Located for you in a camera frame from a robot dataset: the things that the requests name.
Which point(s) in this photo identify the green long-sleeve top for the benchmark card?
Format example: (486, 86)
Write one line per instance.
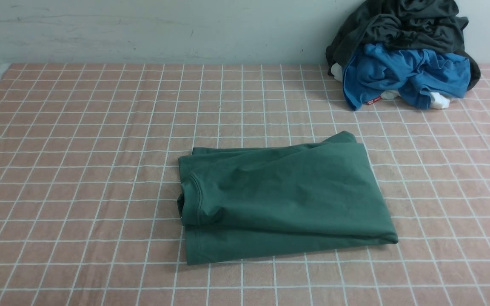
(243, 203)

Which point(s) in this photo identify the blue crumpled garment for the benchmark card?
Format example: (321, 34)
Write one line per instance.
(413, 73)

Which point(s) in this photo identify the pink grid-pattern table cloth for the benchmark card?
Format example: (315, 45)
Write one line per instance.
(89, 179)

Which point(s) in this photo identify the dark grey crumpled garment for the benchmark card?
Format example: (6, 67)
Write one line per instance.
(403, 25)

